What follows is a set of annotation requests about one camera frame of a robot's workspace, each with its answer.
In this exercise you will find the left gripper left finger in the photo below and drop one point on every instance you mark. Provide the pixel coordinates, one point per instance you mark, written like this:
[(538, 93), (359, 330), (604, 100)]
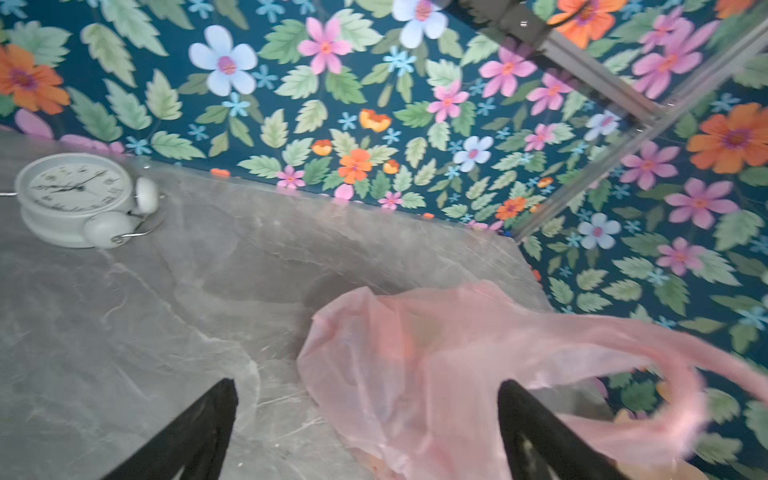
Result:
[(193, 445)]

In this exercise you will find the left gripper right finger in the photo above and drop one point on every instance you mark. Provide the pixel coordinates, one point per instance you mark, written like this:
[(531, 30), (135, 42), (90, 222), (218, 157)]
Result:
[(533, 436)]

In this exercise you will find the pink plastic bag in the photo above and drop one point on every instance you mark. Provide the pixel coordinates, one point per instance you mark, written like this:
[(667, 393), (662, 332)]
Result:
[(412, 379)]

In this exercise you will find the white alarm clock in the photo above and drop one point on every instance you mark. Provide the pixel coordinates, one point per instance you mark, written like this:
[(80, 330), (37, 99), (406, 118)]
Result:
[(81, 201)]

